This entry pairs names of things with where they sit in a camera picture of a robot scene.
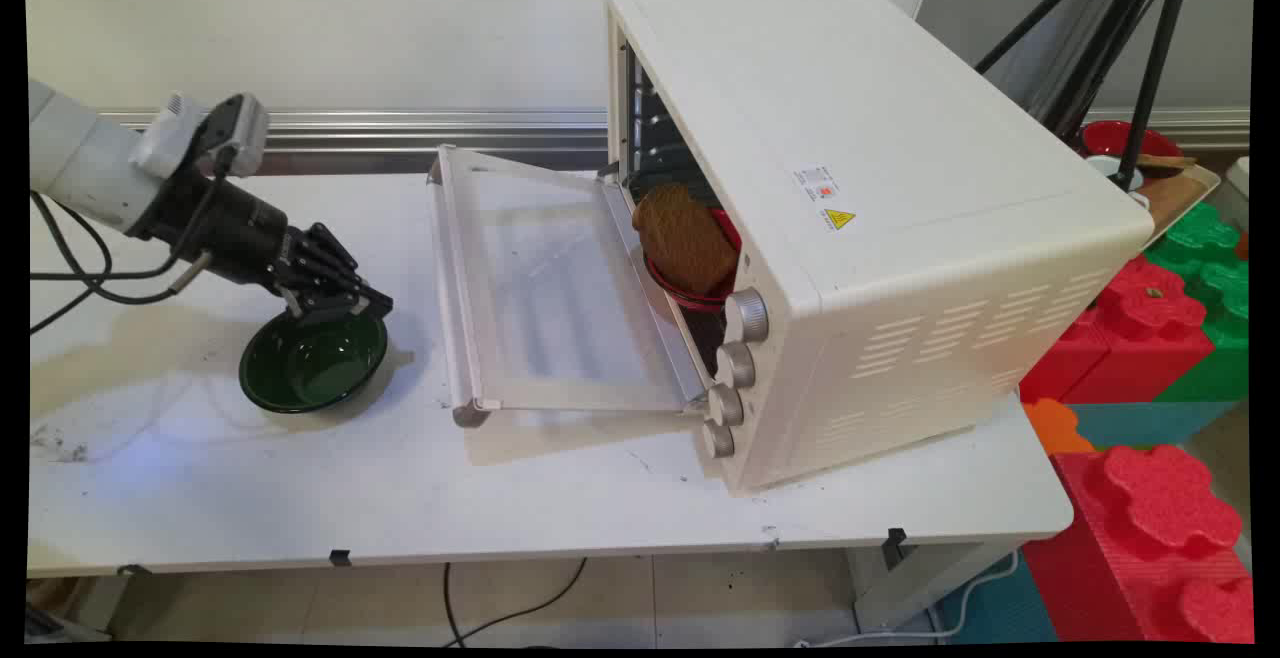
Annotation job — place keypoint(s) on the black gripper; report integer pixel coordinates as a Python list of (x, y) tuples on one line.
[(235, 223)]

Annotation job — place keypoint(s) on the dark green bowl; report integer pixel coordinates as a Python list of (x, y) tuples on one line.
[(315, 368)]

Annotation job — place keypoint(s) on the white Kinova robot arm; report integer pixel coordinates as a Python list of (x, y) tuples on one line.
[(75, 163)]

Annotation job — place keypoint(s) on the glass oven door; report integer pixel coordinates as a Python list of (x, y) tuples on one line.
[(550, 288)]

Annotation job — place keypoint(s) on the black table clamp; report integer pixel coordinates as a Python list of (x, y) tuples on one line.
[(895, 536), (340, 558)]

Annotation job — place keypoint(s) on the brown toast slice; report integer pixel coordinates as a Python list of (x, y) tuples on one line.
[(685, 238)]

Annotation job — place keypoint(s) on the silver oven knob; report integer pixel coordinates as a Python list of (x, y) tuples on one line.
[(737, 365), (719, 440), (748, 316), (727, 405)]

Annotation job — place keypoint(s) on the yellow warning sticker label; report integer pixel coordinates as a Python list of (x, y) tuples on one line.
[(828, 200)]

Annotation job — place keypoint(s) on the cream white toaster oven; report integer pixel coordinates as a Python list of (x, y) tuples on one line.
[(900, 188)]

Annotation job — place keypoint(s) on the white table leg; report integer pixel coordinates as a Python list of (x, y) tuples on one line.
[(925, 583)]

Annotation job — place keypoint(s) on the orange foam block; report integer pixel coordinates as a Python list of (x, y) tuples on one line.
[(1058, 426)]

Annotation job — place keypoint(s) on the blue foam floor mat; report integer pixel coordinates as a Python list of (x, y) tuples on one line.
[(1000, 603)]

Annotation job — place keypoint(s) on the small white bowl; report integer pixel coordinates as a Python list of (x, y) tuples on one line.
[(1110, 170)]

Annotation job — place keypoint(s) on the red bowl with white inside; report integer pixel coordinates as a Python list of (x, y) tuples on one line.
[(1105, 138)]

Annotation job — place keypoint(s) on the teal foam block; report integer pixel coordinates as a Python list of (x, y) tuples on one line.
[(1150, 423)]

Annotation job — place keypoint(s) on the brown wooden spoon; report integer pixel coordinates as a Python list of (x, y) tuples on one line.
[(1165, 164)]

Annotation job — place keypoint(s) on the wooden tray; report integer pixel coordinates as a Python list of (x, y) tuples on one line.
[(1180, 196)]

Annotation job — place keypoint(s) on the black tripod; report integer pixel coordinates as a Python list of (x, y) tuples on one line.
[(1155, 48)]

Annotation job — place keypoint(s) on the large red foam block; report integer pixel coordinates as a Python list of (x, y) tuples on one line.
[(1150, 538)]

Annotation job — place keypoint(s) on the green foam block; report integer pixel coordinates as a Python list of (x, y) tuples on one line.
[(1220, 278)]

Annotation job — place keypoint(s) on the aluminium wall rail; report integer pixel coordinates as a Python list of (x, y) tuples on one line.
[(400, 128)]

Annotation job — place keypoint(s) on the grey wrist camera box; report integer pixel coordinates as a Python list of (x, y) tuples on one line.
[(235, 128)]

